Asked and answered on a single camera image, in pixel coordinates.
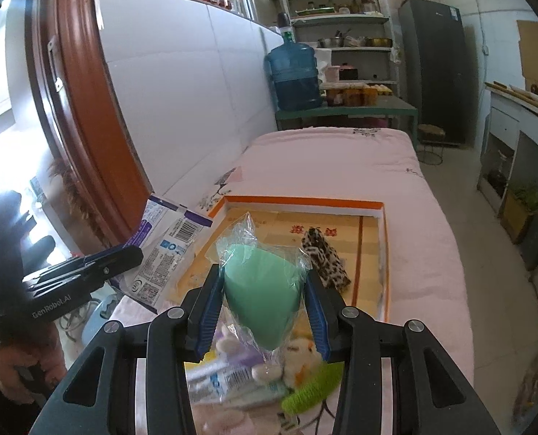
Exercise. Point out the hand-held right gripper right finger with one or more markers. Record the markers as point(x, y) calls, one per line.
point(316, 317)

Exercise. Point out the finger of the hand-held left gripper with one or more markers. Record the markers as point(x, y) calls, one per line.
point(119, 257)
point(65, 282)

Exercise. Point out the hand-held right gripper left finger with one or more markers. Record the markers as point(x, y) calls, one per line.
point(210, 308)

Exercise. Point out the beige plush bear toy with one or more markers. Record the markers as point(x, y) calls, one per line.
point(298, 358)

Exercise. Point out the purple white wipes packet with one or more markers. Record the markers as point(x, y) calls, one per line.
point(164, 253)

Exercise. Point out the purple bouquet plush bear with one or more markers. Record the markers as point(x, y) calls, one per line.
point(232, 349)

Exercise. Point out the green sponge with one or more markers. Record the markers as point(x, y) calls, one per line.
point(260, 299)

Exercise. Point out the leopard print cloth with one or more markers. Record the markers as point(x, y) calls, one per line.
point(325, 258)

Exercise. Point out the white blue small packet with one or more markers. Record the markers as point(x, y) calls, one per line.
point(223, 378)

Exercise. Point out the lime green chenille scrubber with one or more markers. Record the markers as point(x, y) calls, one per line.
point(310, 394)

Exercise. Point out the orange cardboard tray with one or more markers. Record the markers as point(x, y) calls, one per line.
point(269, 231)

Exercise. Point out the pink plush toy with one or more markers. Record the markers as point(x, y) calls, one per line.
point(232, 423)

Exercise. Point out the person's left forearm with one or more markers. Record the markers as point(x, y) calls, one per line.
point(1, 412)

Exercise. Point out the person's left hand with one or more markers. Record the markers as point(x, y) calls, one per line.
point(29, 362)

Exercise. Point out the green metal table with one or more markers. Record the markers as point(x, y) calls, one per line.
point(364, 111)

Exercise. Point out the round stool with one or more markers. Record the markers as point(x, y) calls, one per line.
point(431, 136)

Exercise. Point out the row of amber jars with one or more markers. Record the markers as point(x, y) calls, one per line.
point(350, 95)

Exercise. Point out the green potted plants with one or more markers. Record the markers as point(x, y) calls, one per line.
point(529, 217)

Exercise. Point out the blue water jug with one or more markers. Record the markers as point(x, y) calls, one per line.
point(294, 77)

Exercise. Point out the pink plastic container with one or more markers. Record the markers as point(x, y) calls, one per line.
point(333, 73)

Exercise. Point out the dark grey refrigerator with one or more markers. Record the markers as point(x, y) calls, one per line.
point(432, 72)

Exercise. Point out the hanging plastic bag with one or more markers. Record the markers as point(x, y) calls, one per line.
point(396, 54)

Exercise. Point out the white counter cabinet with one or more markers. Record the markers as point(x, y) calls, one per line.
point(522, 131)

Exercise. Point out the black jug pump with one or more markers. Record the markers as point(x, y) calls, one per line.
point(285, 27)

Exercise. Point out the white metal shelf rack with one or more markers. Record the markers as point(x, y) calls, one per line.
point(341, 18)

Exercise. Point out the brown wooden door frame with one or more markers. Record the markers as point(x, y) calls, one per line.
point(92, 113)

